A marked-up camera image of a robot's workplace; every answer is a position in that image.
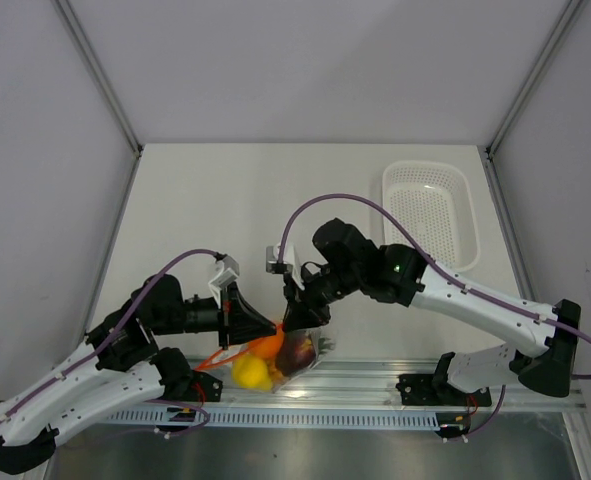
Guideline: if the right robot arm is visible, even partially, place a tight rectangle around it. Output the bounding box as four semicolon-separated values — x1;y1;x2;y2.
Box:
269;219;581;404

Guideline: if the aluminium frame post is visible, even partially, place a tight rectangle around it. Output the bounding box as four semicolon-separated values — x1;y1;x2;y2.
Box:
51;0;143;158
485;0;589;161

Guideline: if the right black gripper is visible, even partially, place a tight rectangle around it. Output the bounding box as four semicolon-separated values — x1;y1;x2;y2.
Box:
283;266;363;334

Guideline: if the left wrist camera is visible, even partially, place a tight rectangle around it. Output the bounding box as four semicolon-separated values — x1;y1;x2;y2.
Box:
208;255;239;306

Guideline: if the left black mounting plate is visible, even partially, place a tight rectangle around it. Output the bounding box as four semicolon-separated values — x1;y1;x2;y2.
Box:
164;371;223;425

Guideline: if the clear zip top bag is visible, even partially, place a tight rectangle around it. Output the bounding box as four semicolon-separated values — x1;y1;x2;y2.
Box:
197;324;335;393

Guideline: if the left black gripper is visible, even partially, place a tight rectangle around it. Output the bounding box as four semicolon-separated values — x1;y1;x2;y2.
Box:
152;280;278;349

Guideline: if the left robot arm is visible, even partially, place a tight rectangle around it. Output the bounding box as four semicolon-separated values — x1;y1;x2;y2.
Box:
0;275;277;475

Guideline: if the right aluminium frame post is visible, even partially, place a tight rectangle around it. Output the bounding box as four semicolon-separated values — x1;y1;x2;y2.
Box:
485;0;589;161

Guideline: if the dark red apple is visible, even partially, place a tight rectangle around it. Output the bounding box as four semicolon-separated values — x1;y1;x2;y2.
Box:
275;332;316;377

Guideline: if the white slotted cable duct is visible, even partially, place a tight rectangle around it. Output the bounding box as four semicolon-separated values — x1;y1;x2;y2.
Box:
102;405;440;432

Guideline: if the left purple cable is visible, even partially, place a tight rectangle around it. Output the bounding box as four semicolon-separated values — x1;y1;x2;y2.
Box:
0;248;211;440

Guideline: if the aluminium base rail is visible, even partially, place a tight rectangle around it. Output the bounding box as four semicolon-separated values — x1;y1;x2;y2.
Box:
208;357;586;413

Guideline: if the left aluminium frame post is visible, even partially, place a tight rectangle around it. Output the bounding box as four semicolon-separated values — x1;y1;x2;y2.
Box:
51;0;143;158

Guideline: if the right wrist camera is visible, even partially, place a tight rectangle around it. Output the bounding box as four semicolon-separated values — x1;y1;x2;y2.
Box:
265;243;304;290

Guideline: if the orange fruit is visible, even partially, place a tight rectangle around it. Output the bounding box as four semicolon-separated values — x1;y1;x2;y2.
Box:
249;332;284;360

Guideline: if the toy pineapple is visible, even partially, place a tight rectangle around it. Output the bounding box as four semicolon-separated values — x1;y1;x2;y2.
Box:
312;333;336;359

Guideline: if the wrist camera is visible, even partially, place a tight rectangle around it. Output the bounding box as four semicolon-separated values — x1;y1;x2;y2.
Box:
265;243;304;290
208;255;239;306

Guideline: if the white perforated basket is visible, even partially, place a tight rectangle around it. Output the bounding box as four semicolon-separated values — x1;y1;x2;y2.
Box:
381;160;480;272

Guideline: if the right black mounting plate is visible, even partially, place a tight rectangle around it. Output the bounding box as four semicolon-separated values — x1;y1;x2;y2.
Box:
396;374;492;407

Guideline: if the black mounting plate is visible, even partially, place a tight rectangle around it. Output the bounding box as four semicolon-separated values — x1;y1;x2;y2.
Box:
396;374;492;407
164;371;223;425

